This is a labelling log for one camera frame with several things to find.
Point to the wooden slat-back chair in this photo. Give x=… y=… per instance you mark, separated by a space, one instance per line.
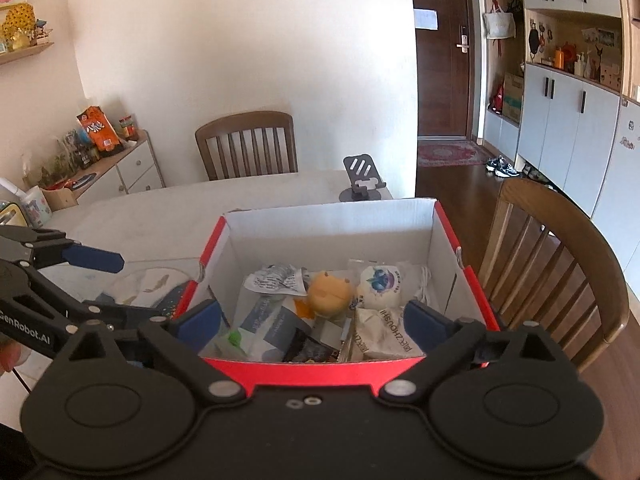
x=565 y=210
x=245 y=122

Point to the large white snack bag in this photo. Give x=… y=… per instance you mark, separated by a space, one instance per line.
x=265 y=320

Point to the black snack packet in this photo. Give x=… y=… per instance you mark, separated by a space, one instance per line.
x=307 y=347

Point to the red bag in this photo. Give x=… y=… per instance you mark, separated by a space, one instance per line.
x=496 y=100

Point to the black hanging decoration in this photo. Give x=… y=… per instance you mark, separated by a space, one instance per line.
x=535 y=40

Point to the black and white sneaker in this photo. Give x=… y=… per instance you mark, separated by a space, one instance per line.
x=507 y=170
x=495 y=163

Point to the wooden wall shelf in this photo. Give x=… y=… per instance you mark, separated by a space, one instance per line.
x=27 y=53

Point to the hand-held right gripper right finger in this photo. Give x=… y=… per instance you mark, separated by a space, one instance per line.
x=422 y=322

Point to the red labelled jar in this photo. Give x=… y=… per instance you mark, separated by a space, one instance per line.
x=128 y=127

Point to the white printed mug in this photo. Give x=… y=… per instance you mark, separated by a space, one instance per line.
x=36 y=207

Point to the cream yellow appliance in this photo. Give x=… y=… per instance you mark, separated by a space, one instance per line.
x=10 y=215

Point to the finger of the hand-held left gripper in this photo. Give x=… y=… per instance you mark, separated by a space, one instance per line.
x=97 y=259
x=125 y=315

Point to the yellow decoration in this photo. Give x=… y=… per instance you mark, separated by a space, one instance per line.
x=17 y=25

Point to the dark blue patterned packet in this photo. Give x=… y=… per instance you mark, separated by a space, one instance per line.
x=177 y=300

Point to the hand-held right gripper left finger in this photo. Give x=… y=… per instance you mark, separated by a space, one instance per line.
x=200 y=325

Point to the orange snack bag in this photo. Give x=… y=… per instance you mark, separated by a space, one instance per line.
x=100 y=130

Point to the orange bottle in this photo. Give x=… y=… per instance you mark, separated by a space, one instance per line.
x=559 y=58

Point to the white paper notice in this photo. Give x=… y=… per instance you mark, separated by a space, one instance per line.
x=425 y=19

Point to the person's left hand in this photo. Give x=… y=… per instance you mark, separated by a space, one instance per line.
x=7 y=360

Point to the beige tote bag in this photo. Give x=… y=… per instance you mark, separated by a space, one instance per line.
x=499 y=22

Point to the brown cardboard box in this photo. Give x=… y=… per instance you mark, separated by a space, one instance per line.
x=513 y=97

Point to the white marble desktop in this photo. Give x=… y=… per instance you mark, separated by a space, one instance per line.
x=150 y=220

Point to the grey phone stand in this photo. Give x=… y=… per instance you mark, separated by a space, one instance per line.
x=362 y=167

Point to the white sideboard with wooden top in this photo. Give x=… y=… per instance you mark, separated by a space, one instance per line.
x=135 y=165

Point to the framed photo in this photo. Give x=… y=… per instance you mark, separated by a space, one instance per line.
x=600 y=37

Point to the red patterned rug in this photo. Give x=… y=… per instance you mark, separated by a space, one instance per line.
x=450 y=154

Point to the dark printed packet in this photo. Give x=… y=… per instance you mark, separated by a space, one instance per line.
x=80 y=150

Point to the blueberry print bread packet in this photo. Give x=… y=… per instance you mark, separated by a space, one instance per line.
x=380 y=285

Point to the small wooden box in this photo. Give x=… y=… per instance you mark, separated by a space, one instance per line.
x=59 y=200

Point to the red and white cardboard box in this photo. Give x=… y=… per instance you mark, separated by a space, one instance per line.
x=325 y=230

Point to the dark brown door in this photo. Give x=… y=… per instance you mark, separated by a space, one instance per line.
x=445 y=85

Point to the grey low cabinet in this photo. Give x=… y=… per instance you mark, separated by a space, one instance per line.
x=500 y=135

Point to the grey tall cabinet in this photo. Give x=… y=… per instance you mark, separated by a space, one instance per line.
x=565 y=135

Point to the light shoe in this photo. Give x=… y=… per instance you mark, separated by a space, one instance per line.
x=539 y=176

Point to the yellow plush toy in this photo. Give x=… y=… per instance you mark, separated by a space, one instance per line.
x=327 y=295

